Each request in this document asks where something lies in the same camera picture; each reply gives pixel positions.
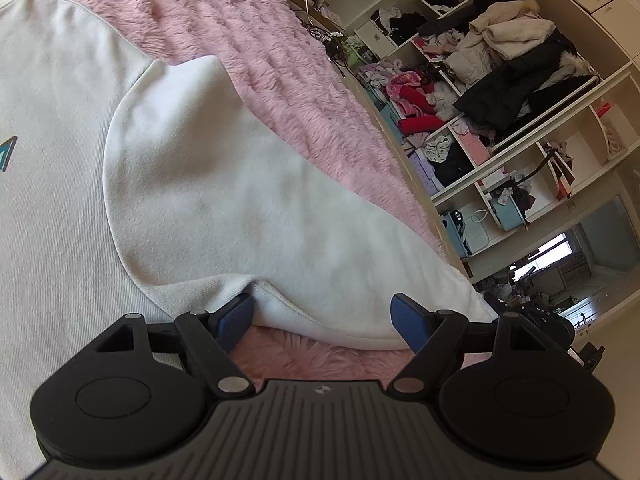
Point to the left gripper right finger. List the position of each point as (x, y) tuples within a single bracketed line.
[(434, 337)]

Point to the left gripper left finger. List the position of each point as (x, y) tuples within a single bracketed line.
[(208, 338)]

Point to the white sweatshirt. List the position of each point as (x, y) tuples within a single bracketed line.
[(128, 184)]

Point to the light blue storage box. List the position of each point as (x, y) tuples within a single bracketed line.
[(507, 213)]

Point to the red garment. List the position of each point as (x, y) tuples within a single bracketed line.
[(425, 119)]

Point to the black coat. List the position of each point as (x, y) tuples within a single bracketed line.
[(518, 91)]

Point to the white open wardrobe shelving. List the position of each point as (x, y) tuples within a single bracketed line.
[(555, 167)]

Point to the pink fluffy blanket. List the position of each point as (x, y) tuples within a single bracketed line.
[(285, 79)]

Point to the beige fluffy coat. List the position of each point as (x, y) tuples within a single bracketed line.
[(506, 30)]

